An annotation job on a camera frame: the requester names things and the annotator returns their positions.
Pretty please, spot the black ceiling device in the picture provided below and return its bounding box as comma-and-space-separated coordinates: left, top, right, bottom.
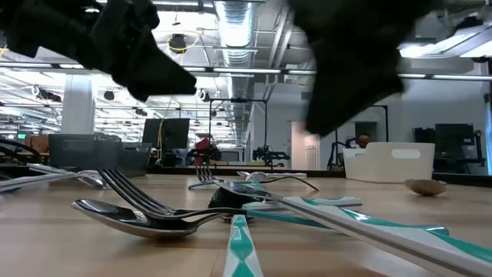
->
168, 33, 188, 54

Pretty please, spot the spoon with patterned teal handle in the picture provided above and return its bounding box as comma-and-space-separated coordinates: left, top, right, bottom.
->
404, 178, 447, 197
237, 171, 308, 182
71, 196, 363, 239
0, 169, 108, 193
208, 187, 266, 277

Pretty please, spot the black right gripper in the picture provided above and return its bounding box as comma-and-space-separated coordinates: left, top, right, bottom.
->
288, 0, 437, 139

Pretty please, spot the person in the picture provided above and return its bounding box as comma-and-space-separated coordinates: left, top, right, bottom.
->
355, 132, 372, 150

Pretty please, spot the silver ventilation duct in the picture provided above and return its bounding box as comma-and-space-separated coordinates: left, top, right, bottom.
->
214, 0, 258, 120

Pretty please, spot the dark grey plastic bin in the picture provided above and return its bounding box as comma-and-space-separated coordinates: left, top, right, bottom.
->
48, 133, 153, 178

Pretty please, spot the black monitor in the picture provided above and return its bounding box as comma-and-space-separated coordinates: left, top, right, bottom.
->
434, 123, 477, 159
141, 118, 191, 150

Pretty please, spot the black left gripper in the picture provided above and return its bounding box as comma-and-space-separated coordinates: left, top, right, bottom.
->
76, 0, 198, 102

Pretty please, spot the white pillar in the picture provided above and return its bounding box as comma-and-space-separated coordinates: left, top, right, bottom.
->
61, 73, 96, 136

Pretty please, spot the white bin with slot handle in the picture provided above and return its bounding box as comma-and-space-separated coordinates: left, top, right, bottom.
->
343, 142, 436, 184

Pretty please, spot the brown box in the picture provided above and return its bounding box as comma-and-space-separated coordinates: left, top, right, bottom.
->
25, 135, 50, 154

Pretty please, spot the black background rig frame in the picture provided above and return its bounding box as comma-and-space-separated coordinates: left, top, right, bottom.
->
208, 98, 268, 167

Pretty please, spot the bright ceiling light panel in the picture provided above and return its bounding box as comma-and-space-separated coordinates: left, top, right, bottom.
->
397, 25, 492, 58

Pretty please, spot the white door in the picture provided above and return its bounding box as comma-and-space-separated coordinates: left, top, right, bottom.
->
291, 121, 321, 170

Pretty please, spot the knife with patterned teal handle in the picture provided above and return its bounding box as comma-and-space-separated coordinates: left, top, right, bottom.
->
27, 164, 78, 176
210, 179, 492, 277

